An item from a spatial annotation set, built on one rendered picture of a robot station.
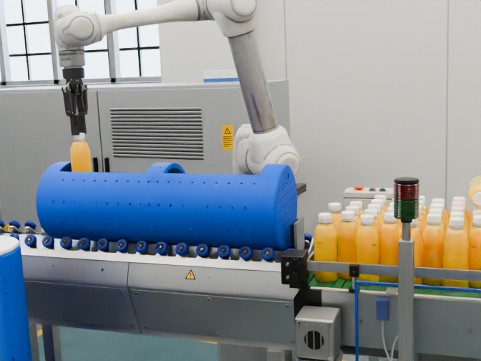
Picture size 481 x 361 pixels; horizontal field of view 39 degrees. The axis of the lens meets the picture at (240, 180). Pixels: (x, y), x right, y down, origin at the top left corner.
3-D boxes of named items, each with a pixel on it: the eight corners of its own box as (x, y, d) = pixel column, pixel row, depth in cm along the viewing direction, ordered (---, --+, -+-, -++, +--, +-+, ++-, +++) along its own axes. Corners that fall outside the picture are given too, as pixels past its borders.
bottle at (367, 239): (351, 281, 205) (350, 220, 202) (370, 276, 208) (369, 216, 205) (364, 287, 199) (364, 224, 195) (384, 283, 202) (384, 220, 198)
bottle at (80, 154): (91, 188, 249) (88, 136, 246) (94, 190, 242) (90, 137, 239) (72, 189, 247) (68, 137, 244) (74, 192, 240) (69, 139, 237)
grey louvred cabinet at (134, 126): (44, 270, 537) (26, 87, 512) (295, 303, 441) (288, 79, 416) (-9, 291, 489) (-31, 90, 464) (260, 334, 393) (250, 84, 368)
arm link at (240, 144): (260, 170, 291) (262, 119, 287) (280, 179, 275) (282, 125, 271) (225, 172, 285) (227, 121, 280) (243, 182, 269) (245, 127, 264)
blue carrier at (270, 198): (84, 225, 266) (74, 154, 259) (299, 235, 237) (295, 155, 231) (41, 249, 240) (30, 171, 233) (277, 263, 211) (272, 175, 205)
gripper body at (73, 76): (70, 67, 243) (73, 93, 244) (56, 68, 235) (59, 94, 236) (88, 66, 240) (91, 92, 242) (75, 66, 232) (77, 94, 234)
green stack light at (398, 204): (394, 213, 177) (394, 195, 176) (420, 214, 175) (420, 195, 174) (391, 219, 171) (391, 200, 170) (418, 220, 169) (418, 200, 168)
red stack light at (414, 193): (394, 195, 176) (394, 180, 175) (420, 195, 174) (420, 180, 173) (391, 200, 170) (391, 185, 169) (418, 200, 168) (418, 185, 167)
